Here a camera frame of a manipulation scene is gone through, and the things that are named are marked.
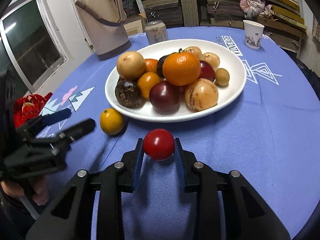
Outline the yellow tomato off plate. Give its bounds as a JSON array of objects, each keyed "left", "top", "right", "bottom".
[{"left": 100, "top": 108, "right": 125, "bottom": 135}]

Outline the red cherry tomato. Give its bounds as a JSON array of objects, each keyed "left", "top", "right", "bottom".
[{"left": 143, "top": 129, "right": 175, "bottom": 161}]

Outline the orange-yellow round fruit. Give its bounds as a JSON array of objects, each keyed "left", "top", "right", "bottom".
[{"left": 116, "top": 51, "right": 146, "bottom": 80}]

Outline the yellow-orange tomato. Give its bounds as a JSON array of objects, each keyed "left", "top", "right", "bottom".
[{"left": 137, "top": 72, "right": 161, "bottom": 99}]

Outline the dark red plum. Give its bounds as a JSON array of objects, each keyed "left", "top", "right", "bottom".
[
  {"left": 199, "top": 60, "right": 215, "bottom": 82},
  {"left": 149, "top": 81, "right": 180, "bottom": 112}
]

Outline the orange mandarin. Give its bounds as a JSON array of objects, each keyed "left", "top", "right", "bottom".
[
  {"left": 145, "top": 59, "right": 158, "bottom": 73},
  {"left": 162, "top": 52, "right": 201, "bottom": 86}
]

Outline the dark purple passion fruit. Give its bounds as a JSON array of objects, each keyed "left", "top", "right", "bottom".
[{"left": 156, "top": 55, "right": 169, "bottom": 78}]

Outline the tan spotted pepino fruit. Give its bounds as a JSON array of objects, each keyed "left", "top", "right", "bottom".
[{"left": 184, "top": 78, "right": 219, "bottom": 111}]

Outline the small tan longan fruit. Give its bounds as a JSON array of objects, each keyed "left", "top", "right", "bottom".
[{"left": 215, "top": 68, "right": 230, "bottom": 86}]

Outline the pale orange round fruit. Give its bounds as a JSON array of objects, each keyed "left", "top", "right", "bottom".
[{"left": 200, "top": 52, "right": 220, "bottom": 70}]

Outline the person's left hand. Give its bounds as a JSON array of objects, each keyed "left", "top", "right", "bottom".
[{"left": 0, "top": 175, "right": 50, "bottom": 206}]

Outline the blue patterned tablecloth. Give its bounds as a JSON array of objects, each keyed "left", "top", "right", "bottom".
[{"left": 38, "top": 27, "right": 319, "bottom": 239}]

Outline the beige thermos jug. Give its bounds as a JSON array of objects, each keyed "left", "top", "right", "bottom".
[{"left": 75, "top": 0, "right": 131, "bottom": 61}]

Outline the white drink can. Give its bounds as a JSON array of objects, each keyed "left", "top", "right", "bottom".
[{"left": 145, "top": 20, "right": 169, "bottom": 44}]

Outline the white round plate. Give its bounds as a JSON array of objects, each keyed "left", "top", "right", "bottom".
[{"left": 104, "top": 38, "right": 247, "bottom": 123}]

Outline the white paper cup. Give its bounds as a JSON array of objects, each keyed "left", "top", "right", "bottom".
[{"left": 243, "top": 20, "right": 264, "bottom": 49}]

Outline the wooden storage shelf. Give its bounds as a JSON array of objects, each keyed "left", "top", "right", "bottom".
[{"left": 137, "top": 0, "right": 308, "bottom": 55}]

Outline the pink crumpled cloth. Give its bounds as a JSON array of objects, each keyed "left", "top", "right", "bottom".
[{"left": 239, "top": 0, "right": 272, "bottom": 20}]

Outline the window with metal frame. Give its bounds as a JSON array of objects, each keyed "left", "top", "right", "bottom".
[{"left": 1, "top": 0, "right": 68, "bottom": 96}]

